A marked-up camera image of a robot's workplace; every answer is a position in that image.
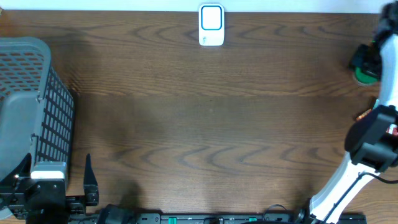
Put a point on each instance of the white barcode scanner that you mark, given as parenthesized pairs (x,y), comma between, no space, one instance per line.
(211,25)

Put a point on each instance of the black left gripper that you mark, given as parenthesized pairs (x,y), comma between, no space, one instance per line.
(89,200)

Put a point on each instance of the orange small packet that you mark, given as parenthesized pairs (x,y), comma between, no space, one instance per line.
(364,114)

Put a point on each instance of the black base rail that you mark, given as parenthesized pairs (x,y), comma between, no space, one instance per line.
(117,215)

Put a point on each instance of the green lid jar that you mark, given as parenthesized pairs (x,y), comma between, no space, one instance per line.
(364,79)

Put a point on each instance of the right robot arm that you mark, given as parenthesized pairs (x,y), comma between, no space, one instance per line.
(371,142)

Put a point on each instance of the grey plastic basket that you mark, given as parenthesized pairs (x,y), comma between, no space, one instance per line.
(37,110)

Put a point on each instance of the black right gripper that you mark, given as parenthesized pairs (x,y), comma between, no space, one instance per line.
(359,57)

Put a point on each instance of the red snack bar wrapper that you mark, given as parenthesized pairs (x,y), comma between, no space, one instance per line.
(392,130)

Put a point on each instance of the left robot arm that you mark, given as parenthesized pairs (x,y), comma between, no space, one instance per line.
(23,170)

